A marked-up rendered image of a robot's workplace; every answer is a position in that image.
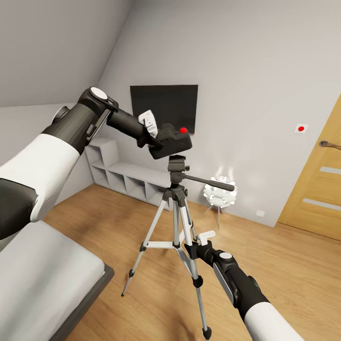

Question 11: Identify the digital camera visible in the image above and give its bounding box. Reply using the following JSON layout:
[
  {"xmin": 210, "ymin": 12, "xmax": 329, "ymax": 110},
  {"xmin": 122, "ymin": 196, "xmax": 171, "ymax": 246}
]
[{"xmin": 148, "ymin": 124, "xmax": 192, "ymax": 160}]

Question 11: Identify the camera tripod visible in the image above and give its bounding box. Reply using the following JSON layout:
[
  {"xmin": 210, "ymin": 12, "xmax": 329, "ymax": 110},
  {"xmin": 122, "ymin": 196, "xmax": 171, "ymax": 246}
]
[{"xmin": 121, "ymin": 155, "xmax": 235, "ymax": 341}]

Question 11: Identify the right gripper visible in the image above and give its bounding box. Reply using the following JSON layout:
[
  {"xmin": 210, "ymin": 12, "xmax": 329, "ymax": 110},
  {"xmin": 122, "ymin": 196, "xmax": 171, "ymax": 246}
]
[{"xmin": 184, "ymin": 240, "xmax": 213, "ymax": 262}]

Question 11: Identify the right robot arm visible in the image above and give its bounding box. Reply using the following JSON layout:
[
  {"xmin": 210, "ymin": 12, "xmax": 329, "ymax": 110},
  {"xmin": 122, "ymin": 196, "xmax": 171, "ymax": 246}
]
[{"xmin": 184, "ymin": 230, "xmax": 305, "ymax": 341}]

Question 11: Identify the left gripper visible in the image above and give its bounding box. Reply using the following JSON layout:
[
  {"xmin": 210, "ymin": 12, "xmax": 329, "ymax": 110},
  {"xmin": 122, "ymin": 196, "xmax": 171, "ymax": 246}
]
[{"xmin": 120, "ymin": 113, "xmax": 163, "ymax": 148}]

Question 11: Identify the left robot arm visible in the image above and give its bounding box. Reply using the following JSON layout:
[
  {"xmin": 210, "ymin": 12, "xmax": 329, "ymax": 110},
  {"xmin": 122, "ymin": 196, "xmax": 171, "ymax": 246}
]
[{"xmin": 0, "ymin": 87, "xmax": 163, "ymax": 252}]

